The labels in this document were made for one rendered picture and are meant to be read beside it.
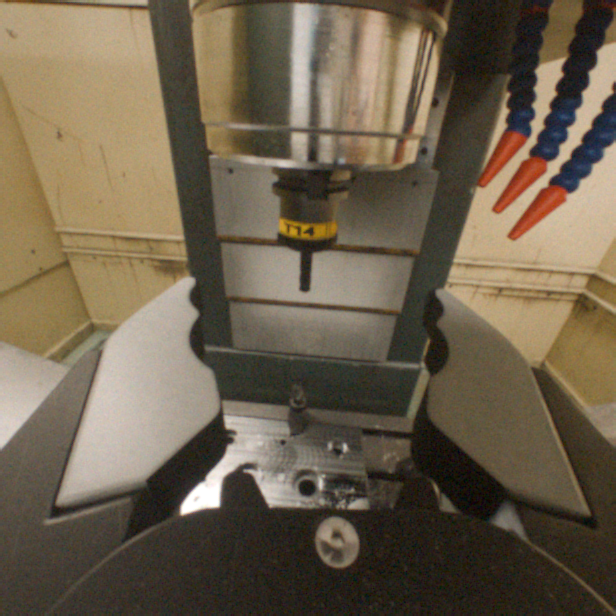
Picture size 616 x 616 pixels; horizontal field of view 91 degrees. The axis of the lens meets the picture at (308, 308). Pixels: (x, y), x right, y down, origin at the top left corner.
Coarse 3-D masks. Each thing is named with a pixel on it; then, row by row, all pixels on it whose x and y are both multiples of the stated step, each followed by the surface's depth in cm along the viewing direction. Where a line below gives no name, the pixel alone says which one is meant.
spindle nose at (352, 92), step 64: (192, 0) 17; (256, 0) 14; (320, 0) 14; (384, 0) 14; (448, 0) 16; (256, 64) 15; (320, 64) 15; (384, 64) 15; (256, 128) 17; (320, 128) 16; (384, 128) 17
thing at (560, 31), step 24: (456, 0) 26; (480, 0) 26; (504, 0) 25; (456, 24) 32; (480, 24) 31; (504, 24) 31; (552, 24) 30; (456, 48) 40; (480, 48) 40; (504, 48) 39; (552, 48) 38; (480, 72) 54; (504, 72) 53
